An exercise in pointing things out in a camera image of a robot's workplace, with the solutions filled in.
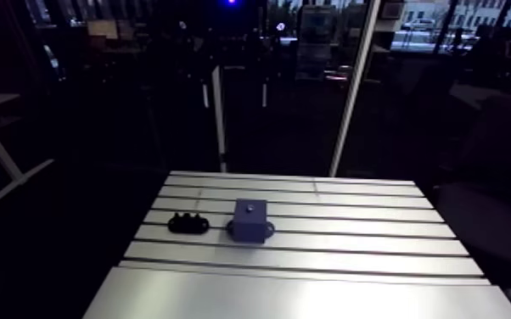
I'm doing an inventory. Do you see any tall pale post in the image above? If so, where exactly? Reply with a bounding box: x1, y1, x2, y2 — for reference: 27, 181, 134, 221
328, 0, 382, 178

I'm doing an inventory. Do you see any black oval holder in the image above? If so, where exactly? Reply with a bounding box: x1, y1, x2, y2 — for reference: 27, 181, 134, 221
166, 211, 211, 236

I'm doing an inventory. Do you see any short pale post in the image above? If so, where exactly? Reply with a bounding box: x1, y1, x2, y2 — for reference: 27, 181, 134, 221
211, 64, 229, 173

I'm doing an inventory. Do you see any dark blue-grey block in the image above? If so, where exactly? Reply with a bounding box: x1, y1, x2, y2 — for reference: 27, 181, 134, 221
225, 198, 277, 244

